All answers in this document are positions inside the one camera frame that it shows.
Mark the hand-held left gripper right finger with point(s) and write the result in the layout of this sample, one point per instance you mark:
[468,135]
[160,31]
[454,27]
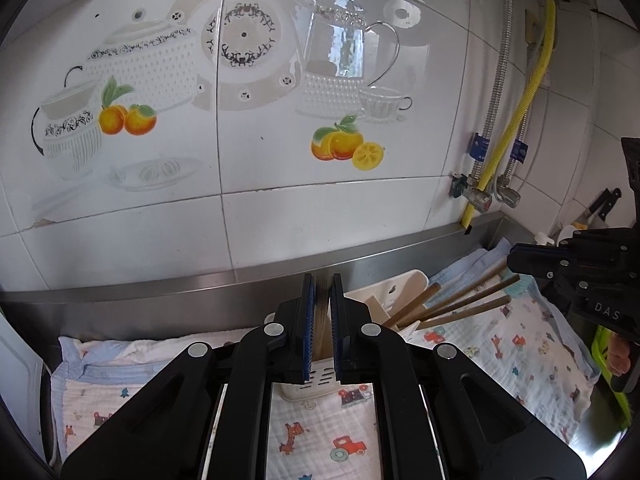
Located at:
[340,332]

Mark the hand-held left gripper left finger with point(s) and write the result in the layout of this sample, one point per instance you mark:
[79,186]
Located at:
[307,332]

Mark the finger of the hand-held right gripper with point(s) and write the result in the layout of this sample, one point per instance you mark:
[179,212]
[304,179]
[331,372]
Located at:
[537,259]

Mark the brown wooden chopstick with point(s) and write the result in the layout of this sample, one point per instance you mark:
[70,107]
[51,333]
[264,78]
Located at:
[460,296]
[465,309]
[412,305]
[465,316]
[325,325]

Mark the cream plastic utensil holder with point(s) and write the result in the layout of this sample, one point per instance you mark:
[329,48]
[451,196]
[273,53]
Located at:
[385,295]

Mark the person's right hand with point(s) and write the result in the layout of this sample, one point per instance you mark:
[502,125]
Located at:
[618,355]

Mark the white plastic rice spoon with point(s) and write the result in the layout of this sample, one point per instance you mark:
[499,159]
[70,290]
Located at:
[566,232]

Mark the metal water valve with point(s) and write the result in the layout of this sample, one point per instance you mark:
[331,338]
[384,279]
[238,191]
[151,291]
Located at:
[507,195]

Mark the green plastic rack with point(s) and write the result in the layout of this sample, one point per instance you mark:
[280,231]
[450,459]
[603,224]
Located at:
[607,390]

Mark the white cartoon printed cloth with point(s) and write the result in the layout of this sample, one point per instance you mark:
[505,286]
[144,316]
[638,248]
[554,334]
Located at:
[475,360]

